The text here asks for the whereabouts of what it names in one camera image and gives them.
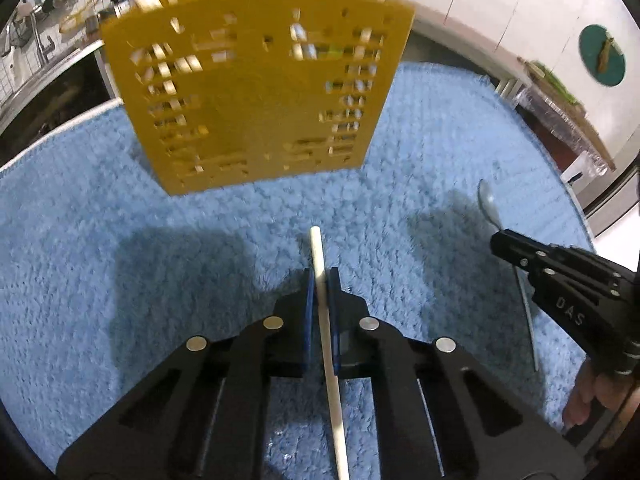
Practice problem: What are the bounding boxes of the metal spoon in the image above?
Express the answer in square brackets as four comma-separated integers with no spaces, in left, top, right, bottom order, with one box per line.
[476,178,540,373]

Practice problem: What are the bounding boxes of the blue fluffy mat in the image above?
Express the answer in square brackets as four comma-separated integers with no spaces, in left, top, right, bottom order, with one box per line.
[0,62,596,480]

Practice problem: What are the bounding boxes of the green vegetables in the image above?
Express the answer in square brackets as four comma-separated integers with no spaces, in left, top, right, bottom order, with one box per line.
[527,60,577,104]

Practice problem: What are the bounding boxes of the steel faucet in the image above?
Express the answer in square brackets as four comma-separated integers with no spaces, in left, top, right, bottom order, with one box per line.
[22,2,57,64]

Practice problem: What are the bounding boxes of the steel sink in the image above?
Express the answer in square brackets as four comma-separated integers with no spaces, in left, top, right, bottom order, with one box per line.
[0,40,107,128]

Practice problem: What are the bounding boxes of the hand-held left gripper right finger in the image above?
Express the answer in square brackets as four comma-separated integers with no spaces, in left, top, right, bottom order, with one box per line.
[327,266,587,480]

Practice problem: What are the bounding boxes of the yellow perforated utensil holder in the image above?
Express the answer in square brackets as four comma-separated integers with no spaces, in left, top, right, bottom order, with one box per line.
[97,0,417,197]

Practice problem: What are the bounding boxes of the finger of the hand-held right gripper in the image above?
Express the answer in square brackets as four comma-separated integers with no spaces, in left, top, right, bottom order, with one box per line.
[491,228,623,287]
[491,245,567,302]

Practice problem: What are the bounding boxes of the person's right hand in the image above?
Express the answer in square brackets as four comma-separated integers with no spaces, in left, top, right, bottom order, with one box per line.
[561,357,632,428]

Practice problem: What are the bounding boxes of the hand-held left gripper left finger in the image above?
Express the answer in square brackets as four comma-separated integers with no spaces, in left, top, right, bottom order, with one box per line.
[56,267,321,480]

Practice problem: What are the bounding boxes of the green round board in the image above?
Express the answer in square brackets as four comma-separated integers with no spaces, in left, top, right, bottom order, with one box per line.
[578,24,627,87]

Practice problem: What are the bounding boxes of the plastic covered side table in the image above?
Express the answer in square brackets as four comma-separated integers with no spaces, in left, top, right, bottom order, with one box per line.
[514,85,610,177]

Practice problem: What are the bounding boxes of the yellow gas hose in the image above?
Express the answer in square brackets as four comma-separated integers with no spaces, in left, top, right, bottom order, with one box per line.
[59,4,97,34]

